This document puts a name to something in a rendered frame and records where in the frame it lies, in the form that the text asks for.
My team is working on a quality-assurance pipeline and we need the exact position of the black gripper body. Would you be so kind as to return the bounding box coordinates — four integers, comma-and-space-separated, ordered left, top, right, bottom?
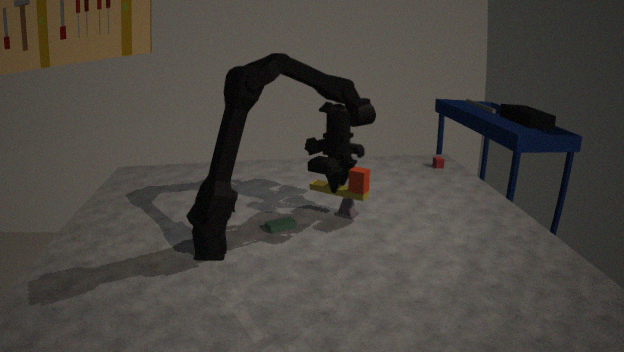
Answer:
308, 129, 364, 175

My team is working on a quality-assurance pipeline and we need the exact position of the small red block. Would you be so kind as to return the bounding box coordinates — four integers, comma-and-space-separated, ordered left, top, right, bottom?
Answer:
432, 156, 445, 169

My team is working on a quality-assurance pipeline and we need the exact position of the yellow and red bar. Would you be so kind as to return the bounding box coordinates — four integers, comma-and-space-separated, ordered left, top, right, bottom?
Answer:
310, 166, 370, 202

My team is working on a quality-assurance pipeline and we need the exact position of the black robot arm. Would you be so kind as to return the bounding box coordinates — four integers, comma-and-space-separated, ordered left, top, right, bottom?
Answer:
187, 53, 376, 261

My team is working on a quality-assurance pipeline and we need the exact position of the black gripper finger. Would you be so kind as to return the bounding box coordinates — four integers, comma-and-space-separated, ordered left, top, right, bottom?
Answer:
326, 168, 344, 193
340, 159, 358, 185

